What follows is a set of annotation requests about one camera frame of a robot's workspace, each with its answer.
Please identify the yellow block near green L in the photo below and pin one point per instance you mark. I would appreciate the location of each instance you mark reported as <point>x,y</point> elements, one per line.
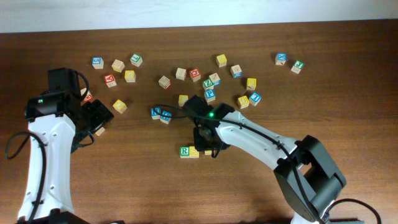
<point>130,76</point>

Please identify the blue P wooden block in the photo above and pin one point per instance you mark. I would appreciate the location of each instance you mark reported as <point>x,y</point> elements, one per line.
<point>209,95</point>

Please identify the red circle top block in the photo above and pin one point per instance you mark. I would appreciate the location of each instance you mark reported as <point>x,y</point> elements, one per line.
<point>195,75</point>

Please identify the left blue H block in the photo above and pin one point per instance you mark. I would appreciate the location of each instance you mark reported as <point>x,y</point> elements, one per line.
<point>155,112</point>

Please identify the green J wooden block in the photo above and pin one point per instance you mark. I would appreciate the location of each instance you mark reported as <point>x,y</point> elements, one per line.
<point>297,66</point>

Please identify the red side left block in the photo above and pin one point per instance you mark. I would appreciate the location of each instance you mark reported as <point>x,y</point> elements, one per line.
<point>87,95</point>

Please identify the blue L wooden block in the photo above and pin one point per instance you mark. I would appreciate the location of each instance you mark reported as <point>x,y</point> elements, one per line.
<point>215,79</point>

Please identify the blue X wooden block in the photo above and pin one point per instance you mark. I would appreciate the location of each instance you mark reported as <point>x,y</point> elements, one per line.
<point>280,58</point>

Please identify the yellow E wooden block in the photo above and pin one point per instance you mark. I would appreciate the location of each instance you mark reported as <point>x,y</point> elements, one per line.
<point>243,102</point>

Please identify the yellow top far block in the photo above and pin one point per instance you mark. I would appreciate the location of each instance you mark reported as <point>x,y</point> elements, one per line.
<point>221,60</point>

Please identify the red E side block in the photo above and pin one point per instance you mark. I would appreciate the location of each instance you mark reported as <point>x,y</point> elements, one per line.
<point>181,74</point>

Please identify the green R wooden block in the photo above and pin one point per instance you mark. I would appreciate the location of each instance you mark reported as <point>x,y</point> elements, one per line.
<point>184,152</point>

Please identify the green Z wooden block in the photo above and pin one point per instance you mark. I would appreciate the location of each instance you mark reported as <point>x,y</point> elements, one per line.
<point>208,84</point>

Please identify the yellow S wooden block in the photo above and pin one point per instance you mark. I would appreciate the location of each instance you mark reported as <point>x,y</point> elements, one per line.
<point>193,153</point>

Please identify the yellow block with red mark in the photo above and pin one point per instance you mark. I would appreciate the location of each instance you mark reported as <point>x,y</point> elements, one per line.
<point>251,84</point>

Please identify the yellow O middle block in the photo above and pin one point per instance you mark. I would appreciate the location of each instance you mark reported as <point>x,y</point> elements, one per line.
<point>120,106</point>

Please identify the blue h block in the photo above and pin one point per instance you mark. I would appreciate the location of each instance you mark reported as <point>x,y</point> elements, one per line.
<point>165,117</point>
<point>155,112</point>

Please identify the green L wooden block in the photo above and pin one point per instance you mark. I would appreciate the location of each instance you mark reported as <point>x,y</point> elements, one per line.
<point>136,60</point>

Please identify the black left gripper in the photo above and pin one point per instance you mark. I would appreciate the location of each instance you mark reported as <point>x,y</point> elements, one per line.
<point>100,113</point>

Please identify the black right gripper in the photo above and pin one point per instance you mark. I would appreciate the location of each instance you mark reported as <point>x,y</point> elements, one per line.
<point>199,144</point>

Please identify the blue I wooden block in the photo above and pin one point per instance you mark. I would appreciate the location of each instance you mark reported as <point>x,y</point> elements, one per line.
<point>255,98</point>

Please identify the red Y wooden block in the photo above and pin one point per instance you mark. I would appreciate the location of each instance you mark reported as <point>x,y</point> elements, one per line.
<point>110,80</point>

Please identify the yellow top middle block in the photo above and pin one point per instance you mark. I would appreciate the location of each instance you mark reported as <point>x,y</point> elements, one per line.
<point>182,99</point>

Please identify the blue D wooden block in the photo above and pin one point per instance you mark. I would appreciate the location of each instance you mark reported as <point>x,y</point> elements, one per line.
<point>236,71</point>

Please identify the right blue H block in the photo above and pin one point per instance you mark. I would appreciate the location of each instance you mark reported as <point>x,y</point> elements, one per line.
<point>165,117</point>

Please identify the blue 5 wooden block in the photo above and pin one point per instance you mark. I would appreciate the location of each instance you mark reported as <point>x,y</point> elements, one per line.
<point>97,62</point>

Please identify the red I side block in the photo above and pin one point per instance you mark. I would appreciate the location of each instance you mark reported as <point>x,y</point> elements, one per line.
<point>164,82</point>

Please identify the yellow o block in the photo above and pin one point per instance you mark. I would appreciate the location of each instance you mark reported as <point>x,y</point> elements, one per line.
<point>120,106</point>
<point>100,131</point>

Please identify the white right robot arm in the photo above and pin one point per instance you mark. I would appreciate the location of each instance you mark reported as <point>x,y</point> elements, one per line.
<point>307,175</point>

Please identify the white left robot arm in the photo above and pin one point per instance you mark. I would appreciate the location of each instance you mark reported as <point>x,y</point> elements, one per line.
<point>58,121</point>

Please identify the plain tan wooden block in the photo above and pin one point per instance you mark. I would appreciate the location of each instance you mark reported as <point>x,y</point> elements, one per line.
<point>118,65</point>

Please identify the yellow O lower block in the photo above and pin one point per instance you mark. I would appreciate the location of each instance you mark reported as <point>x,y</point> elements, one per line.
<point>100,131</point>

